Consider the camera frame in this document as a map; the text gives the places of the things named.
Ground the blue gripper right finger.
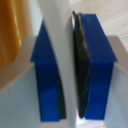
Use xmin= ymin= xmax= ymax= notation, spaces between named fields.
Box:
xmin=71 ymin=10 xmax=128 ymax=128

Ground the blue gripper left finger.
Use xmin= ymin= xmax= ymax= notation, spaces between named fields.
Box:
xmin=0 ymin=18 xmax=68 ymax=128

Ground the white bowl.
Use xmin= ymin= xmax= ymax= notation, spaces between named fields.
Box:
xmin=18 ymin=0 xmax=83 ymax=120

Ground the yellow hot dog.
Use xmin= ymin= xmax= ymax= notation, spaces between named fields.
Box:
xmin=0 ymin=0 xmax=36 ymax=72

